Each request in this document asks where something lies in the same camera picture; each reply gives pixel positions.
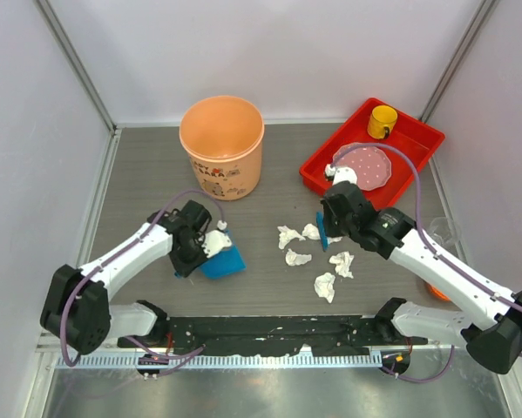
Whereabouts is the blue hand brush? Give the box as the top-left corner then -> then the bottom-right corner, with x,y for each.
315,212 -> 329,252

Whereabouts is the blue dustpan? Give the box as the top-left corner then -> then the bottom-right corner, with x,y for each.
193,241 -> 246,280

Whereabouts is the clear plastic cup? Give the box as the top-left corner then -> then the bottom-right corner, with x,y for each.
427,217 -> 460,247

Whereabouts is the orange plastic bucket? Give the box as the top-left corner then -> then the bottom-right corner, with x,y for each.
179,96 -> 265,201

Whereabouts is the orange plastic bowl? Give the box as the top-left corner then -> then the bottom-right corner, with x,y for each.
425,283 -> 451,302

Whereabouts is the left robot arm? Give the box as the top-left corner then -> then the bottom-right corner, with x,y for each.
40,200 -> 231,357

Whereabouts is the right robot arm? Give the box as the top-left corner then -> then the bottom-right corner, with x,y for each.
322,181 -> 522,374

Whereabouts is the pink dotted plate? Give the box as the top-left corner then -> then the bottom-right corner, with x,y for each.
331,142 -> 392,192

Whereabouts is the yellow mug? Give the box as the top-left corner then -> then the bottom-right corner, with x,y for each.
367,104 -> 398,140

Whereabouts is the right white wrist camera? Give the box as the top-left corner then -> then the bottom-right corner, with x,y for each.
324,164 -> 357,185

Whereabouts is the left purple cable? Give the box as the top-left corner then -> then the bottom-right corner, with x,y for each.
59,188 -> 227,376

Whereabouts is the purple cable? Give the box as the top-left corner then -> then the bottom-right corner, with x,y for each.
59,188 -> 227,376
328,143 -> 522,383

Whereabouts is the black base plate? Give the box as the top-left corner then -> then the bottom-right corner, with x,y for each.
136,315 -> 427,357

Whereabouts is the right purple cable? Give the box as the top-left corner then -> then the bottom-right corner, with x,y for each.
328,143 -> 522,383

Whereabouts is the aluminium frame rail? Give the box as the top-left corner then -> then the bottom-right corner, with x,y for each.
36,313 -> 514,371

